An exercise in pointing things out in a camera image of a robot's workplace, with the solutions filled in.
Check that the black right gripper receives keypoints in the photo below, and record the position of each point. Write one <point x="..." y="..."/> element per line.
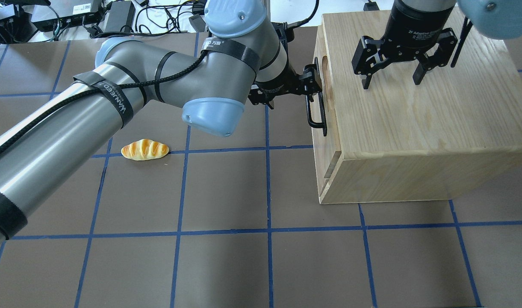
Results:
<point x="411" y="29"/>

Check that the wooden drawer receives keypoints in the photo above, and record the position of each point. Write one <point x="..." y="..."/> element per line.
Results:
<point x="326" y="143"/>

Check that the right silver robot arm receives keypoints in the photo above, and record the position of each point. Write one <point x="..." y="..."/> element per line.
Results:
<point x="495" y="19"/>

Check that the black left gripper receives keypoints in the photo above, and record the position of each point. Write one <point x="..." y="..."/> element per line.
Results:
<point x="287" y="81"/>

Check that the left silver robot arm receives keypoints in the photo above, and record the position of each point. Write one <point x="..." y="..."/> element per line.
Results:
<point x="245" y="58"/>

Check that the light wooden drawer cabinet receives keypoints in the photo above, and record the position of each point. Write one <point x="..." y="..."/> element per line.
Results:
<point x="398" y="141"/>

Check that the black drawer handle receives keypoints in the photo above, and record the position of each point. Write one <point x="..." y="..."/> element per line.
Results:
<point x="316" y="115"/>

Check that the toy bread roll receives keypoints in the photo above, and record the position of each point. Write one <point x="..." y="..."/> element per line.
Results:
<point x="145" y="149"/>

